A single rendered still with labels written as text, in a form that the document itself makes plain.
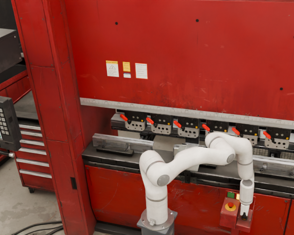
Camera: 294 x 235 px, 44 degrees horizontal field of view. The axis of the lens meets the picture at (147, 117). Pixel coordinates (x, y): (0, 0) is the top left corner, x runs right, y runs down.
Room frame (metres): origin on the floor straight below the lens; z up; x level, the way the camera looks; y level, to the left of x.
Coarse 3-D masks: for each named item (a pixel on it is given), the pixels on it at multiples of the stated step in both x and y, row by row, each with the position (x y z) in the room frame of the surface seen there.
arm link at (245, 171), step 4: (252, 160) 1.69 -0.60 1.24; (240, 164) 1.67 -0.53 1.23; (244, 164) 1.66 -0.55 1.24; (248, 164) 1.66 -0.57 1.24; (252, 164) 1.68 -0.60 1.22; (240, 168) 1.68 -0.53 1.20; (244, 168) 1.66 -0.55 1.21; (248, 168) 1.66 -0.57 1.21; (252, 168) 1.68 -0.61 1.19; (240, 172) 1.68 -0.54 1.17; (244, 172) 1.67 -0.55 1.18; (248, 172) 1.66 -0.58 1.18; (252, 172) 1.68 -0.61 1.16; (240, 176) 1.69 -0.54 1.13; (244, 176) 1.67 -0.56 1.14; (248, 176) 1.67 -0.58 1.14; (252, 176) 1.78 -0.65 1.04; (252, 180) 1.77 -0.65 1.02
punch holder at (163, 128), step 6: (150, 114) 2.27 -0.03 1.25; (156, 114) 2.25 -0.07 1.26; (162, 114) 2.24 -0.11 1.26; (156, 120) 2.25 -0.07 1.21; (162, 120) 2.24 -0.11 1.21; (168, 120) 2.22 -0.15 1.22; (162, 126) 2.23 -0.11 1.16; (168, 126) 2.22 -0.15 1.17; (156, 132) 2.25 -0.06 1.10; (162, 132) 2.23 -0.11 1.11; (168, 132) 2.22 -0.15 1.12
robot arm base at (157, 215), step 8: (152, 208) 1.46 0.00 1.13; (160, 208) 1.45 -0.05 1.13; (168, 208) 1.57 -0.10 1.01; (144, 216) 1.52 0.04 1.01; (152, 216) 1.46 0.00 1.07; (160, 216) 1.45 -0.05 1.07; (168, 216) 1.51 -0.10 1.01; (144, 224) 1.46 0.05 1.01; (152, 224) 1.44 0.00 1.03; (160, 224) 1.45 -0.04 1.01; (168, 224) 1.45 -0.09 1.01
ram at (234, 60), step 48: (96, 0) 2.37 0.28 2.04; (144, 0) 2.27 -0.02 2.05; (192, 0) 2.17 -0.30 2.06; (240, 0) 2.10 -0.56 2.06; (288, 0) 2.04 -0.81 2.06; (96, 48) 2.38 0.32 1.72; (144, 48) 2.27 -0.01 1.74; (192, 48) 2.17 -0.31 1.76; (240, 48) 2.08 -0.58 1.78; (288, 48) 2.00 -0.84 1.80; (96, 96) 2.40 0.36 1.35; (144, 96) 2.28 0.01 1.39; (192, 96) 2.17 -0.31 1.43; (240, 96) 2.07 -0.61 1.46; (288, 96) 1.98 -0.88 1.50
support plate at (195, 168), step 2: (180, 146) 2.20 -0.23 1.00; (182, 146) 2.20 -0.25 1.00; (184, 146) 2.20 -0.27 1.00; (178, 148) 2.18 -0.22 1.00; (180, 148) 2.18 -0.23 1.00; (182, 148) 2.18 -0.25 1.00; (184, 148) 2.17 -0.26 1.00; (178, 150) 2.16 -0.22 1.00; (180, 150) 2.15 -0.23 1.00; (182, 150) 2.15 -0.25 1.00; (192, 166) 1.96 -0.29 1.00; (194, 166) 1.96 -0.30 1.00; (196, 166) 1.96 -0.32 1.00; (198, 166) 1.96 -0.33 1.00; (188, 168) 1.94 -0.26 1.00; (190, 168) 1.94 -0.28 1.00; (192, 168) 1.94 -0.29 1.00; (194, 168) 1.94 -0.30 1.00; (196, 168) 1.94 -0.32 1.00; (190, 170) 1.93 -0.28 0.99; (192, 170) 1.93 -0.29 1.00; (194, 170) 1.92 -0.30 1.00; (196, 170) 1.92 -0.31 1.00
